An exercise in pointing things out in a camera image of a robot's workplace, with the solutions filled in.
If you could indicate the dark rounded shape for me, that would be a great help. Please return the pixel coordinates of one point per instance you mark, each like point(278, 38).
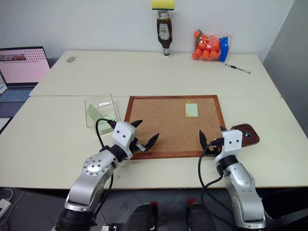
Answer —
point(142, 217)
point(201, 216)

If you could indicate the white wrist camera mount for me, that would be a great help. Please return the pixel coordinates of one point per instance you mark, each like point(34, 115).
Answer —
point(232, 142)
point(122, 134)

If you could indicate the brown sauce squeeze bottle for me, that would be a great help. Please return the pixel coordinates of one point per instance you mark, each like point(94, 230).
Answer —
point(165, 31)

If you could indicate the green paper note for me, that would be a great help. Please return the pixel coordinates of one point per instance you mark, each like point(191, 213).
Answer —
point(104, 126)
point(192, 110)
point(92, 112)

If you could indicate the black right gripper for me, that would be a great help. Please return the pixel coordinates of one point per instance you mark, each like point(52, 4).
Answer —
point(216, 150)

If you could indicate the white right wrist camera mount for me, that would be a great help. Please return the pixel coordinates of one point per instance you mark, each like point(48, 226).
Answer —
point(232, 142)

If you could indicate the wood-framed cork board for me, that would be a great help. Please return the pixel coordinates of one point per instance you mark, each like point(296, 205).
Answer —
point(168, 125)

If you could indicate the bag of small oranges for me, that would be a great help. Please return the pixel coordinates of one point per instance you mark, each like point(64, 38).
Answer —
point(207, 48)

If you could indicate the open laptop computer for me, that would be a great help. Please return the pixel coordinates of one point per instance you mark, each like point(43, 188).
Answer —
point(21, 69)

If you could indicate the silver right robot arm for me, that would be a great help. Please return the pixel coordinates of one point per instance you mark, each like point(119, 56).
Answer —
point(240, 183)

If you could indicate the clear plastic container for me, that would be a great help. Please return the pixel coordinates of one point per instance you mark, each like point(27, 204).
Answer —
point(113, 106)

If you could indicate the yellow green sponge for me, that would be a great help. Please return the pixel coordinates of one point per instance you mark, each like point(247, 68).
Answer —
point(162, 5)

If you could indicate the white power strip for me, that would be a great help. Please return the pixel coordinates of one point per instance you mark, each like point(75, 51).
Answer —
point(4, 207)

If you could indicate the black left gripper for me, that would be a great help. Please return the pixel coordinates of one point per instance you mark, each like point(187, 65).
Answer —
point(140, 145)

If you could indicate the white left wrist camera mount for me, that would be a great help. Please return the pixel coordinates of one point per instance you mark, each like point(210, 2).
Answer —
point(122, 134)

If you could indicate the black and white pen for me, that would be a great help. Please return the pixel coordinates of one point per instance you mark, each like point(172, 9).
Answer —
point(237, 68)

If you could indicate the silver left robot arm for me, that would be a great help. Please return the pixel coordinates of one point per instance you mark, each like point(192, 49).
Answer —
point(96, 166)

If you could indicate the brown wooden tray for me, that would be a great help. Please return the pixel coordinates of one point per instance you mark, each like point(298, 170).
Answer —
point(252, 139)

